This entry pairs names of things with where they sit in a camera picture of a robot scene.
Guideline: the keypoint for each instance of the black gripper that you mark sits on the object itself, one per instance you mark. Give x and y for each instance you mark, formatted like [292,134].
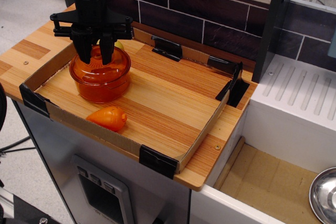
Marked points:
[92,18]

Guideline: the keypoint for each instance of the orange transparent pot lid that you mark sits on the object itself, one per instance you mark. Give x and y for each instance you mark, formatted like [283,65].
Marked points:
[96,74]

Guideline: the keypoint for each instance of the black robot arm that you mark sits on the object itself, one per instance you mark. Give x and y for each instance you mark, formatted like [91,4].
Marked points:
[92,21]

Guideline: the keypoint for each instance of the orange transparent pot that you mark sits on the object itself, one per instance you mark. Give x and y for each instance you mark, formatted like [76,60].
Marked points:
[101,94]

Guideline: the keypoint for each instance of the yellow toy potato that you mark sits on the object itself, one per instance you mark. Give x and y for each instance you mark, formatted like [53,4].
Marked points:
[119,44]

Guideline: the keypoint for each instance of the orange toy carrot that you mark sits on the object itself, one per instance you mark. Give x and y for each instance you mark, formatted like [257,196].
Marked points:
[112,118]

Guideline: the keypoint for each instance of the cardboard fence with black tape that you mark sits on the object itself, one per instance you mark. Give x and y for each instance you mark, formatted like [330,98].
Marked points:
[179,113]

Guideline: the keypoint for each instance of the silver toy dishwasher front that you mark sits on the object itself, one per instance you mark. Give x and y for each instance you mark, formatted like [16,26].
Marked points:
[100,185]

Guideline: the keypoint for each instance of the white toy sink unit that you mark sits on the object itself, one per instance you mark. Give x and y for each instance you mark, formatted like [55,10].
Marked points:
[285,139]

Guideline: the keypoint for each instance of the silver metal bowl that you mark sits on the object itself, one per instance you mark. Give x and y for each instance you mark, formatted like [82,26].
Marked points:
[322,196]

